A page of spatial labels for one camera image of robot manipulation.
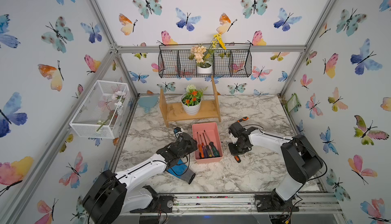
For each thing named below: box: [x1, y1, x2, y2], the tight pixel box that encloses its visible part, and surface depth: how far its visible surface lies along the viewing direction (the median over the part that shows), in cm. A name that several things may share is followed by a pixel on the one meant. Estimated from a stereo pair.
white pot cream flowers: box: [188, 45, 213, 74], surface depth 89 cm
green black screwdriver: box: [203, 129, 220, 158], surface depth 90 cm
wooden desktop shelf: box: [158, 75, 222, 128], surface depth 103 cm
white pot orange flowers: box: [180, 84, 208, 117], surface depth 93 cm
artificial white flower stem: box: [96, 90, 127, 132], surface depth 77 cm
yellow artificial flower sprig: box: [211, 33, 227, 50], surface depth 84 cm
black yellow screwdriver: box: [202, 132, 213, 158], surface depth 90 cm
